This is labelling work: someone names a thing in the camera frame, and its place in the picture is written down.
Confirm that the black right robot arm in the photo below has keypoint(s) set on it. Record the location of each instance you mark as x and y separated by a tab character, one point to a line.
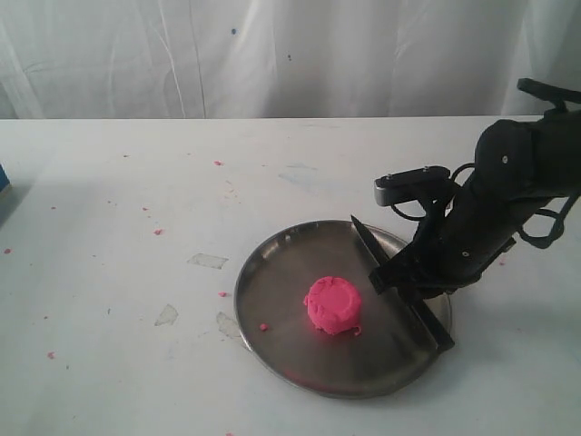
525	178

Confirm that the black knife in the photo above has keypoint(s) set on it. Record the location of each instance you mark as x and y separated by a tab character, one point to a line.
370	243

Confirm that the blue box at table edge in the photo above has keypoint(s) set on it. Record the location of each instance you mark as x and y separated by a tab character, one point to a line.
4	180

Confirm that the round steel plate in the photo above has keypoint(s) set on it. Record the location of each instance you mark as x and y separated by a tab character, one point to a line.
393	349

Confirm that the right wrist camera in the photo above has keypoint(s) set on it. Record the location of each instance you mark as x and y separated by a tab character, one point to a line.
426	183

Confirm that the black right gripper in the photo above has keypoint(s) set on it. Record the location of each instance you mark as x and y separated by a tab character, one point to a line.
455	254

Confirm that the white backdrop curtain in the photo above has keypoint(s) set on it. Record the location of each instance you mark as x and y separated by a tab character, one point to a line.
255	59

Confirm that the pink dough lump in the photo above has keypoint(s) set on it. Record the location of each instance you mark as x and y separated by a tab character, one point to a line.
333	306

